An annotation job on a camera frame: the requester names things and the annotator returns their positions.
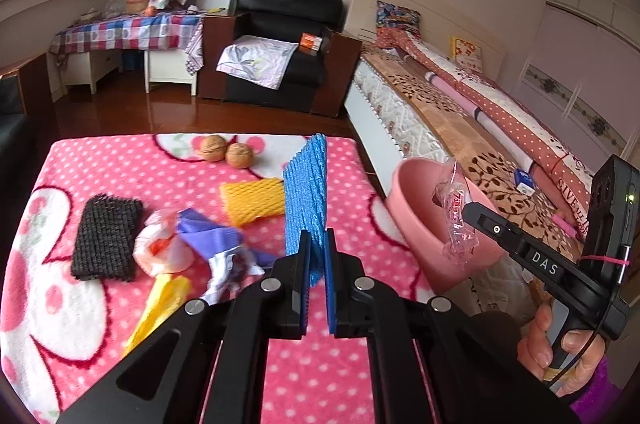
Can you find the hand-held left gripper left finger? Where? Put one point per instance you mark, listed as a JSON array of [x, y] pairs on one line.
[[300, 289]]

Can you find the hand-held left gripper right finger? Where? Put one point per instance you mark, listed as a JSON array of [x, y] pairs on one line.
[[332, 289]]

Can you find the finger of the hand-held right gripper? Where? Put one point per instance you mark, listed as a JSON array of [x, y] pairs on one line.
[[505, 234]]

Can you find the clear candy wrapper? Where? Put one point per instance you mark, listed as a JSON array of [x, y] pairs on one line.
[[457, 226]]

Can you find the pink plastic bucket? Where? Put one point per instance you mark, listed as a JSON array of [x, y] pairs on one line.
[[415, 214]]

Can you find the blue foam fruit net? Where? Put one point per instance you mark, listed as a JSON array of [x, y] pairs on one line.
[[305, 184]]

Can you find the white and orange plastic bag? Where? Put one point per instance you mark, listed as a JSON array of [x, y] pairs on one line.
[[160, 249]]

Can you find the person's right forearm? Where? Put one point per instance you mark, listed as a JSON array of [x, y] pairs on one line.
[[602, 396]]

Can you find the person's right hand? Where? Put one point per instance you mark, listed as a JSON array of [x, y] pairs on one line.
[[537, 349]]

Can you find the small blue box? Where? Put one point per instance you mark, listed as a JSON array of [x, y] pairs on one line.
[[524, 180]]

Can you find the pink pen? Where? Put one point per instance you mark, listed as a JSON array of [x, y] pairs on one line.
[[564, 224]]

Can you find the purple crumpled wrapper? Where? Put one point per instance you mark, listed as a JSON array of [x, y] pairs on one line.
[[215, 236]]

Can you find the yellow foam fruit net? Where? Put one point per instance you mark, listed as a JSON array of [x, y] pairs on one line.
[[250, 200]]

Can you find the red polka-dot quilt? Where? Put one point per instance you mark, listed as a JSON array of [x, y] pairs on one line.
[[510, 104]]

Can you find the yellow plastic bag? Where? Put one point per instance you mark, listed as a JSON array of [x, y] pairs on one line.
[[157, 309]]

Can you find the walnut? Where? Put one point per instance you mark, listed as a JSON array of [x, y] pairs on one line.
[[239, 156], [213, 148]]

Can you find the bed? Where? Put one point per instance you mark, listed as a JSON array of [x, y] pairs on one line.
[[420, 104]]

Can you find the yellow flowered pillow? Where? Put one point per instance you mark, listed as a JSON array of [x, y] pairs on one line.
[[467, 52]]

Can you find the white wardrobe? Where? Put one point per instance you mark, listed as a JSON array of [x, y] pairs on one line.
[[575, 54]]

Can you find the black foam fruit net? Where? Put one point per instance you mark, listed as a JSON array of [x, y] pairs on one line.
[[105, 236]]

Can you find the white floral cloth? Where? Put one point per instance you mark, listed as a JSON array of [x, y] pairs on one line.
[[252, 59]]

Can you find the colourful cartoon pillow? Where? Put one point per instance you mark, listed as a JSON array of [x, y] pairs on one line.
[[397, 17]]

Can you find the pink polka-dot printed blanket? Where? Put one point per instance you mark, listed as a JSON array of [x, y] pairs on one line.
[[95, 154]]

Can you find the orange box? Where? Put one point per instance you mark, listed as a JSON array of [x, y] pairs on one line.
[[311, 41]]

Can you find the white desk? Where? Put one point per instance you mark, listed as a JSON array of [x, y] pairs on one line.
[[165, 67]]

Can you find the purple checked hand towel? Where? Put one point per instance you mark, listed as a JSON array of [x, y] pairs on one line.
[[194, 49]]

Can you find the orange fruit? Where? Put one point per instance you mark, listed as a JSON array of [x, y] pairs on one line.
[[150, 11]]

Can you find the checkered tablecloth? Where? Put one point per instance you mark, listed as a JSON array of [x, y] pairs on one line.
[[120, 29]]

